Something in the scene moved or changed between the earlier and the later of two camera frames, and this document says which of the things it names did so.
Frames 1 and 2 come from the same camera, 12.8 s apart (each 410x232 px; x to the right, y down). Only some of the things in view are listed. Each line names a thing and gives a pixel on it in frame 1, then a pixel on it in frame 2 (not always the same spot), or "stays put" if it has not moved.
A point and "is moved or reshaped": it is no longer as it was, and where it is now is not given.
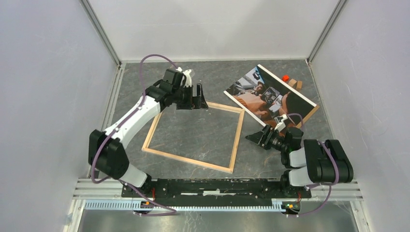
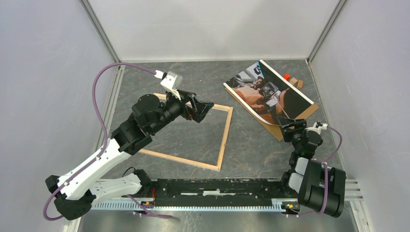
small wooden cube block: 293,83 stays put
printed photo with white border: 264,96 is moved or reshaped
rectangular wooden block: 299,84 stays put
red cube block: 285,78 stays put
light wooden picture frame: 211,106 -> 217,167
